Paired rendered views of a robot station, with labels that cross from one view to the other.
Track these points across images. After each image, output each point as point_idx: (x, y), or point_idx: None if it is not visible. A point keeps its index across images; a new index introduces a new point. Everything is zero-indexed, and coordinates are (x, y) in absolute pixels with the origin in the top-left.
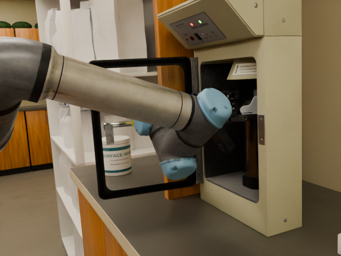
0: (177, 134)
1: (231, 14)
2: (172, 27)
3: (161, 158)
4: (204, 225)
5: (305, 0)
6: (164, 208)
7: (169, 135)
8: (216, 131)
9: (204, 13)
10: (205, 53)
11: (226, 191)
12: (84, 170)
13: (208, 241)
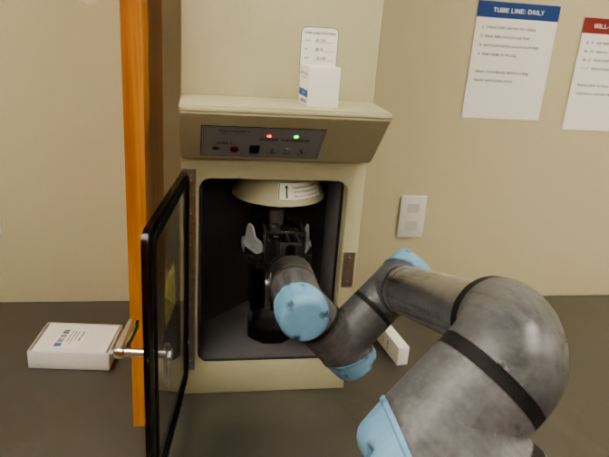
0: (384, 318)
1: (370, 141)
2: (204, 130)
3: (351, 359)
4: (280, 421)
5: None
6: (182, 440)
7: (366, 324)
8: None
9: (323, 131)
10: (222, 165)
11: (260, 362)
12: None
13: (326, 432)
